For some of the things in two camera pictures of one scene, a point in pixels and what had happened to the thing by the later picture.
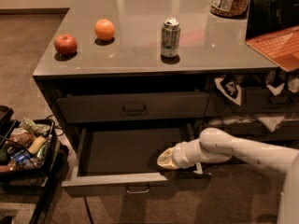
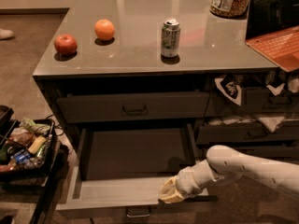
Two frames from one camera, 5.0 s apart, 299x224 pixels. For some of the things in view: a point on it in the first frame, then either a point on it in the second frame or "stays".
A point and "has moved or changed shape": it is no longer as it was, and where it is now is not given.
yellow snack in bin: [36, 145] stays
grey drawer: [254, 102] stays
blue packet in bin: [21, 158] stays
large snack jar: [230, 0] stays
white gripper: [179, 156] → [187, 181]
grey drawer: [123, 161] has moved or changed shape
